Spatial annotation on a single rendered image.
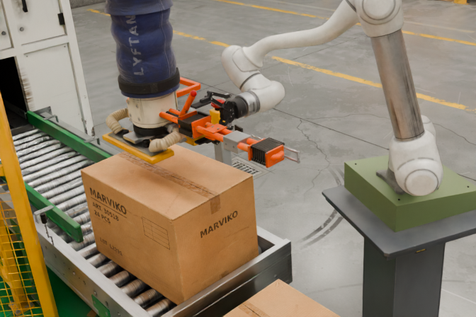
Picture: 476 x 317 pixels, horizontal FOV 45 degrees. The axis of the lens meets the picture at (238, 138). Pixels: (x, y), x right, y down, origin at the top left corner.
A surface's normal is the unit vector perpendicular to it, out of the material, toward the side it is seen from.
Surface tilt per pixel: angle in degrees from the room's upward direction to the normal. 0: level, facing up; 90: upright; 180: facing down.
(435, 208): 90
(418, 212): 90
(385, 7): 81
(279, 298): 0
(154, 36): 72
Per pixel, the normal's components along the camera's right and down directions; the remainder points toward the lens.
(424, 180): -0.14, 0.50
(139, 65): 0.00, 0.17
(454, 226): -0.07, -0.90
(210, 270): 0.71, 0.25
